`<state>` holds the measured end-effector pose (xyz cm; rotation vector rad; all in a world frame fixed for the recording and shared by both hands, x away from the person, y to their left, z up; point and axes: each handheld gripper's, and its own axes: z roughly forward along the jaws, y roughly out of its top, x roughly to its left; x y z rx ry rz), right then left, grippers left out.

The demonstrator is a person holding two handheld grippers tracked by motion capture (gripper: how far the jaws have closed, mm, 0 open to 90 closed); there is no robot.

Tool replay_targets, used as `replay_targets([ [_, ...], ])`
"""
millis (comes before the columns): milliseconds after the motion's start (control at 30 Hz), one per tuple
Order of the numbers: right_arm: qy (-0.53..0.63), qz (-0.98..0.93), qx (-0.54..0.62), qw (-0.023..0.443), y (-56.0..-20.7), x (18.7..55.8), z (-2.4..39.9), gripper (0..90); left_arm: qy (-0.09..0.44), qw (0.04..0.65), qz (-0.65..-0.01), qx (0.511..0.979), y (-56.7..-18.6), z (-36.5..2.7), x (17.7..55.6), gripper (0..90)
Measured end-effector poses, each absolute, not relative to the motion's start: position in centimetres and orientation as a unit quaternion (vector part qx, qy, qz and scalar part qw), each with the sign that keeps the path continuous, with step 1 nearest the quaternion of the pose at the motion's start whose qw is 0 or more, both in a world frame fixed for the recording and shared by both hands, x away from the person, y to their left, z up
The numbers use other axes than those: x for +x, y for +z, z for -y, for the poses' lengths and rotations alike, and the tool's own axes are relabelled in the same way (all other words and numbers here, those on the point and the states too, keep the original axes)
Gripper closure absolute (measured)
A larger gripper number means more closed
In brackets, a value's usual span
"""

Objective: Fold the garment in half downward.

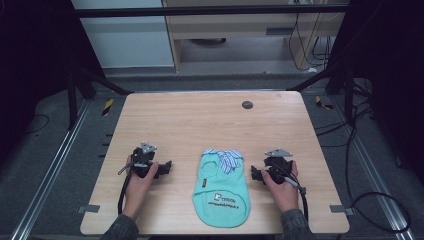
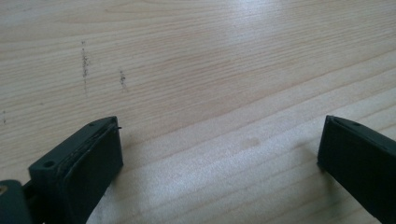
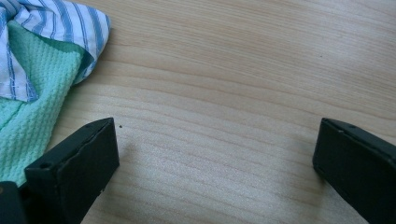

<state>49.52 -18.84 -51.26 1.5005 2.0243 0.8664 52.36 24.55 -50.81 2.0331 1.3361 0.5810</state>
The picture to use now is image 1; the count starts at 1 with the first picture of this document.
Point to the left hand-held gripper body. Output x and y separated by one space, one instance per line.
142 159

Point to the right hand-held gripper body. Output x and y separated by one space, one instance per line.
276 165

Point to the person's right hand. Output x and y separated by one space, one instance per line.
283 195

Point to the person's left hand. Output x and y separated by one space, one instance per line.
137 191

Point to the mint green pet shirt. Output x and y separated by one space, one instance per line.
220 196

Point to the yellow black striped tape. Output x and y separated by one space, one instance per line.
322 102
107 107

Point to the grey round table grommet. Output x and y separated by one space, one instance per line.
247 105

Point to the black metal stand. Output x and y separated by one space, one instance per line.
348 96
72 100

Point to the white cabinet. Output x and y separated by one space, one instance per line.
126 43

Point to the black curtain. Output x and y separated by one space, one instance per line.
33 66
390 73

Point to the light wooden desk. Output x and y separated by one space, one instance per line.
233 25

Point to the grey table bracket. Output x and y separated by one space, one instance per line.
340 209
88 208

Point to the aluminium floor rail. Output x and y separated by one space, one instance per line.
50 170
376 173

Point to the black horizontal frame bar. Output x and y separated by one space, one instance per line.
200 11

